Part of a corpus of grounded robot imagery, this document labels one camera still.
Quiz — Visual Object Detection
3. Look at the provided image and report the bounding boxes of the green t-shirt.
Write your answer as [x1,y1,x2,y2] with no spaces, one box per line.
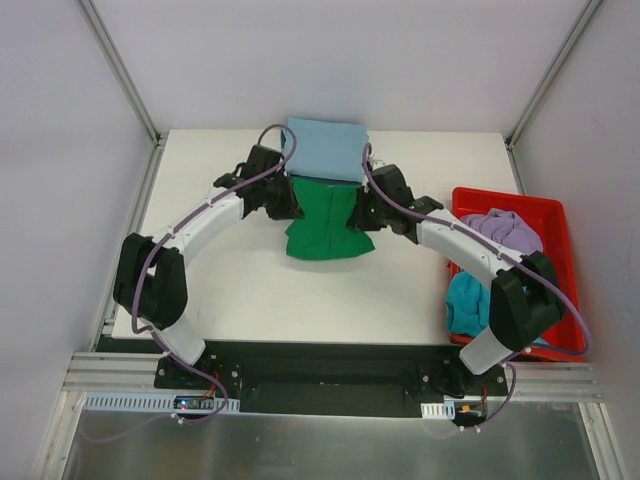
[286,178,375,261]

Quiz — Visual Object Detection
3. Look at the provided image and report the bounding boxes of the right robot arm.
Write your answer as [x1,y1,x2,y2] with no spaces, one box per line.
[363,160,573,395]

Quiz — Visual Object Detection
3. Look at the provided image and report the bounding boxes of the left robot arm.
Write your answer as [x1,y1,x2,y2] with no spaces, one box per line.
[113,144,297,389]

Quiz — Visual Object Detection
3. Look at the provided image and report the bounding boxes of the light blue folded t-shirt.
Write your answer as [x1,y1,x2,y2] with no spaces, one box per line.
[281,117,369,184]

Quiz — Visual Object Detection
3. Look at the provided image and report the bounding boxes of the lavender crumpled t-shirt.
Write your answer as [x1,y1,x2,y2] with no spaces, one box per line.
[460,208,544,255]

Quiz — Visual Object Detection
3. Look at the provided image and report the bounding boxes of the teal crumpled t-shirt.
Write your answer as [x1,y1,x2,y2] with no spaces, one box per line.
[444,272,549,349]

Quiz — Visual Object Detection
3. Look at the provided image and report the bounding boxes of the red plastic bin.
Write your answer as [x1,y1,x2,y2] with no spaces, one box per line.
[452,187,585,362]

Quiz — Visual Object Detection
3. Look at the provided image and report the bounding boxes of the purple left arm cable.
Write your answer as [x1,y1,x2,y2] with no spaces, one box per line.
[129,123,300,361]

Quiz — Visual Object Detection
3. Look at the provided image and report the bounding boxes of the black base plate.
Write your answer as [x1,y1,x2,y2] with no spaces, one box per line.
[94,335,519,419]

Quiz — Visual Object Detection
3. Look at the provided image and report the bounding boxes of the left aluminium frame post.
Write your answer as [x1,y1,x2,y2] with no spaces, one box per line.
[74,0,169,149]

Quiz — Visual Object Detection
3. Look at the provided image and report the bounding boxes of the aluminium frame post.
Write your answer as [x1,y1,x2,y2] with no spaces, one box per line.
[74,0,169,149]
[505,0,605,152]

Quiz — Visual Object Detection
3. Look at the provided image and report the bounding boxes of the right aluminium frame post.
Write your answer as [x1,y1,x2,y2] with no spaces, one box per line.
[505,0,605,152]

